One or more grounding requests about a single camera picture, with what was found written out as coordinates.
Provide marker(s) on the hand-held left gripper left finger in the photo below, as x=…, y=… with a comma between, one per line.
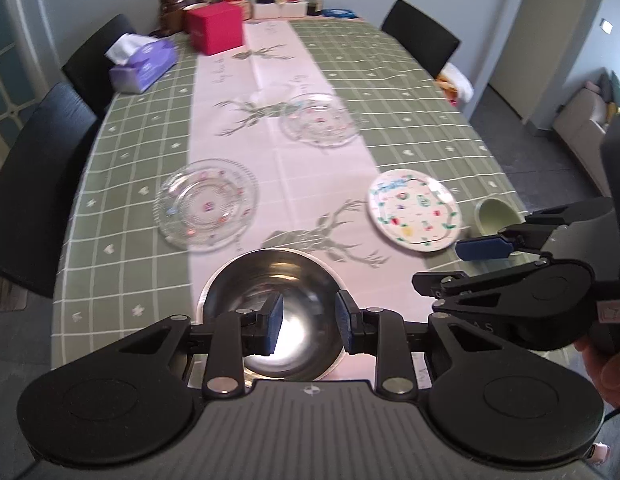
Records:
x=272, y=327

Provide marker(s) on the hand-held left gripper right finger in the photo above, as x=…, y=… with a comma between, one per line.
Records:
x=346, y=322

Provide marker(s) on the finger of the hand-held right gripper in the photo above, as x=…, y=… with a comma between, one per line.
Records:
x=470, y=285
x=482, y=248

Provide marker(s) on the stainless steel bowl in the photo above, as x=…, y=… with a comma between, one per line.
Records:
x=270, y=275

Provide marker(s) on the clear glass plate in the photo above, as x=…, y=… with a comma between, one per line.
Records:
x=204, y=205
x=317, y=120

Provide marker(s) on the person's right hand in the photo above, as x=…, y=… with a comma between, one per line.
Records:
x=610, y=375

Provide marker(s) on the white printed plate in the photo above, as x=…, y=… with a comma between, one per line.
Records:
x=415, y=210

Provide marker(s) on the beige sofa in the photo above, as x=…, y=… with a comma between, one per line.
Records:
x=580, y=125

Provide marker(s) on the green checked tablecloth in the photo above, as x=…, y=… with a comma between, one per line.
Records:
x=400, y=110

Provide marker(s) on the white bag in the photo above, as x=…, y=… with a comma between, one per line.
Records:
x=460, y=82

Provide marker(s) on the black chair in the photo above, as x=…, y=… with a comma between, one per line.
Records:
x=420, y=35
x=34, y=185
x=94, y=60

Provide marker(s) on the blue packet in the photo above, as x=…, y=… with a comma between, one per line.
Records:
x=337, y=12

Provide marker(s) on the purple tissue pack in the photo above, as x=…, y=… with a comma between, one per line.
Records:
x=149, y=62

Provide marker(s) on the white box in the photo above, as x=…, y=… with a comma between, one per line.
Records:
x=296, y=9
x=267, y=11

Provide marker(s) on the red box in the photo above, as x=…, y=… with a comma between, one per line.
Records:
x=214, y=27

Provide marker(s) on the brown ceramic jar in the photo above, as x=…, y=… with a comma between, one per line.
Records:
x=172, y=10

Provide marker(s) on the wall switch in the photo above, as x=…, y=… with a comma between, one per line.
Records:
x=607, y=25

